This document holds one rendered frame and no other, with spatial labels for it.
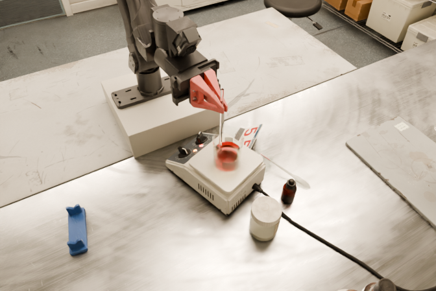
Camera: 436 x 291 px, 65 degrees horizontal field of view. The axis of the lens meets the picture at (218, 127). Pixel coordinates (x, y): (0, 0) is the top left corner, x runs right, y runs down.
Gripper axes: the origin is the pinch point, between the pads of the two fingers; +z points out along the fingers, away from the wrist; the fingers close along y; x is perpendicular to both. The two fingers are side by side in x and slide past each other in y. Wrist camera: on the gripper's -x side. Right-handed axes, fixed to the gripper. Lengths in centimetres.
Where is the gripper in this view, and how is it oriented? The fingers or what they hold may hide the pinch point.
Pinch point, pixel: (222, 107)
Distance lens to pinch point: 60.4
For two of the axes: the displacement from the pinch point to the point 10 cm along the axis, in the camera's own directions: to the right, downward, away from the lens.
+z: 6.0, 6.0, -5.3
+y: 8.0, -4.3, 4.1
